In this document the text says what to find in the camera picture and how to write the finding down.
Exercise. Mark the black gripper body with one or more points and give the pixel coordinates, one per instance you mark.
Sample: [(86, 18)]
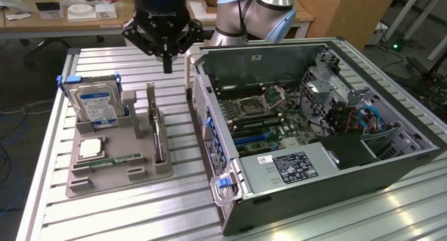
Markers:
[(161, 5)]

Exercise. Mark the graphics card with fan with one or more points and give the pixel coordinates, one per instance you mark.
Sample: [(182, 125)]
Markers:
[(159, 136)]

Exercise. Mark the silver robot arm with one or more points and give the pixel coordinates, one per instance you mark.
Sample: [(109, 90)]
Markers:
[(273, 2)]

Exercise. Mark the stack of white papers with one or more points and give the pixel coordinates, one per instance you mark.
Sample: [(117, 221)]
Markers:
[(202, 13)]

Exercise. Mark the white round container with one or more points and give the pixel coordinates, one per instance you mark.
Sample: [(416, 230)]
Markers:
[(82, 13)]

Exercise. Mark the wooden desk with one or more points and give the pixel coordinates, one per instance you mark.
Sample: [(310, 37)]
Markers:
[(53, 24)]

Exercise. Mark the black box with white label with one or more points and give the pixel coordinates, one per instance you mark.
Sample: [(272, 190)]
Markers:
[(49, 10)]

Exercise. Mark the black chair base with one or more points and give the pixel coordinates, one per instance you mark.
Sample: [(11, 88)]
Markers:
[(42, 47)]

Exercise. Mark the CPU socket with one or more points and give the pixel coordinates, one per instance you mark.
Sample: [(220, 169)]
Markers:
[(252, 107)]

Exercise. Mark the metal socket cover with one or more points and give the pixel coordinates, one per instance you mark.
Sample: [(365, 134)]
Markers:
[(276, 94)]

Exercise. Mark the white paper slip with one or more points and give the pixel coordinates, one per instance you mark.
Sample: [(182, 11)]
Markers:
[(18, 16)]

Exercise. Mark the clear plastic bag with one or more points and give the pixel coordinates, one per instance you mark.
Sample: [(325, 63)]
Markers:
[(14, 0)]

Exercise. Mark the silver perforated disk bay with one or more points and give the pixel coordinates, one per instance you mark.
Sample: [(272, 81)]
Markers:
[(320, 89)]

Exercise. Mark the green motherboard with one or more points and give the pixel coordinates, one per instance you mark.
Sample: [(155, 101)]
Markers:
[(290, 120)]

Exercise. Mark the blue expansion slot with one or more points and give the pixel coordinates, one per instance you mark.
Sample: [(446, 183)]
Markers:
[(252, 138)]

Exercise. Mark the silver CPU chip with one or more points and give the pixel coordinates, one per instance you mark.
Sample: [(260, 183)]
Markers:
[(91, 148)]

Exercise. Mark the wooden cabinet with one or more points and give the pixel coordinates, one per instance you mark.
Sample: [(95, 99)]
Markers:
[(357, 15)]

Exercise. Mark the green RAM stick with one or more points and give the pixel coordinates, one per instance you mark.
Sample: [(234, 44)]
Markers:
[(111, 161)]

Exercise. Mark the small silver heat sink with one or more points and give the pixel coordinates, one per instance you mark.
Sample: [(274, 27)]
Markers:
[(289, 142)]

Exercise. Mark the grey parts rack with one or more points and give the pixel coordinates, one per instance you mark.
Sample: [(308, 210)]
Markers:
[(115, 183)]

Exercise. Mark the blue case latch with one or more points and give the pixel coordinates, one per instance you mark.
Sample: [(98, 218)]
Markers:
[(224, 184)]

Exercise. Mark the device with green light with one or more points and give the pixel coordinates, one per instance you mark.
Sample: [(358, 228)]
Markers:
[(396, 46)]

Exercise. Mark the grey power supply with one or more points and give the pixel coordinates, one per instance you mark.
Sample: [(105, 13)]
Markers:
[(262, 178)]

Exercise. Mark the silver slanted disk bay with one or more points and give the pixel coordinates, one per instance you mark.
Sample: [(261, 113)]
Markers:
[(385, 144)]

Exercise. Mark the black stand base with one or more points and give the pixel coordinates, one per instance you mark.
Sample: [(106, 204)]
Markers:
[(433, 76)]

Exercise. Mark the black open PC case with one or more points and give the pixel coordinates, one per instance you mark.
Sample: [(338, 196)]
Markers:
[(314, 199)]

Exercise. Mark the hard disk with blue bracket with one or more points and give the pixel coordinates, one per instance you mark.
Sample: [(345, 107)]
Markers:
[(97, 104)]

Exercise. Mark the white table frame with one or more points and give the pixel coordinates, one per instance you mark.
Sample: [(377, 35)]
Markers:
[(416, 5)]

